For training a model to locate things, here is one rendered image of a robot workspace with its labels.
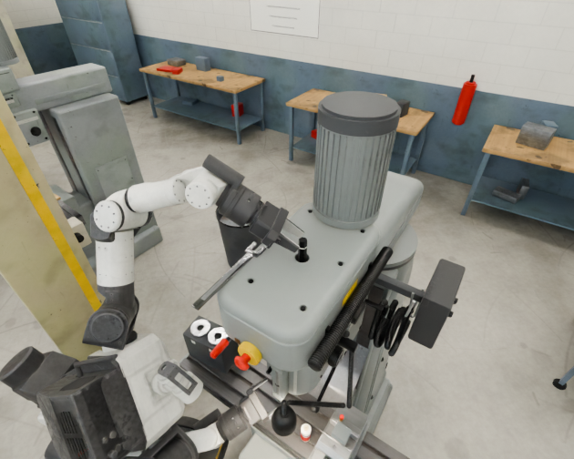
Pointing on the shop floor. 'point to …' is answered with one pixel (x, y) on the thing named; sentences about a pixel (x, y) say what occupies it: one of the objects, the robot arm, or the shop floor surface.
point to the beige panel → (31, 230)
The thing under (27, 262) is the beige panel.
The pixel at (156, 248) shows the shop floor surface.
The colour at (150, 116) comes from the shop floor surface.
